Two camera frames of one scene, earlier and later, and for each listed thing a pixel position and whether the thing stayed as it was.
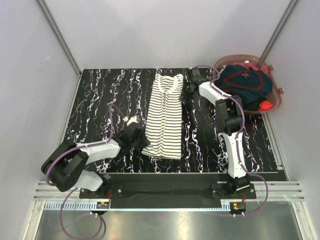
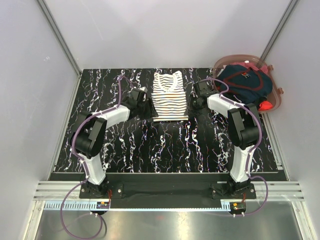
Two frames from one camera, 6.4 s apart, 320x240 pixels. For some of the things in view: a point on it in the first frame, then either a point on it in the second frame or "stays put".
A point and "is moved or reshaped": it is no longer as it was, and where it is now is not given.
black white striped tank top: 163,119 is moved or reshaped
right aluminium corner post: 279,28 stays put
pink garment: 263,69 stays put
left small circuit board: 102,205 stays put
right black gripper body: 188,89 to 194,103
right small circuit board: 238,207 stays put
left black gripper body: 140,143 to 141,107
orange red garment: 265,106 stays put
